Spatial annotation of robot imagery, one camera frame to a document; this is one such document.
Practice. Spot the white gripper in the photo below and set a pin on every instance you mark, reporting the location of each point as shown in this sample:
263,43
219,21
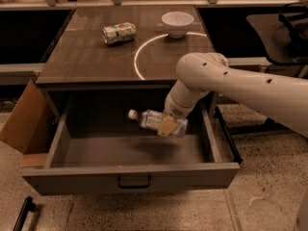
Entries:
173,109

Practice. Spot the clear plastic water bottle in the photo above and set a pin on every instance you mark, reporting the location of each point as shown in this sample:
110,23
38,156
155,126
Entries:
152,120

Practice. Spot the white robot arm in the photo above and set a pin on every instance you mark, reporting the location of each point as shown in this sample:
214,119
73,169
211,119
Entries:
283,99

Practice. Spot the open grey top drawer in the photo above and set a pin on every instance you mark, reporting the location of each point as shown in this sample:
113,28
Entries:
94,145

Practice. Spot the grey cabinet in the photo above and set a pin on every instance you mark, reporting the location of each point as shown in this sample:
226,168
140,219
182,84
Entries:
82,61

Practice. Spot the white bowl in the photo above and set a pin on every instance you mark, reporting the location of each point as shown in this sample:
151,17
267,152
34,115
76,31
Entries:
177,24

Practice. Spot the crushed green white can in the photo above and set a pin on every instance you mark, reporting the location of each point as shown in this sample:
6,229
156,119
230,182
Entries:
118,33

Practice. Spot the brown cardboard box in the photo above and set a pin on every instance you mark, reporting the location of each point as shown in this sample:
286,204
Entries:
29,127

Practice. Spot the dark office chair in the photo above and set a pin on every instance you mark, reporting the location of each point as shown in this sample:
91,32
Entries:
284,34

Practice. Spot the black bar on floor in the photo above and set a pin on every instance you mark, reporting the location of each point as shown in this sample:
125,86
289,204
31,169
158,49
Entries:
28,206

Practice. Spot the black drawer handle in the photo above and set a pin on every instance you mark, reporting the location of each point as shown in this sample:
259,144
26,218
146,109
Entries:
134,183

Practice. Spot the black drawer slide rail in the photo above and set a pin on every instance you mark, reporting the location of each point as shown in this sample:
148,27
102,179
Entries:
237,157

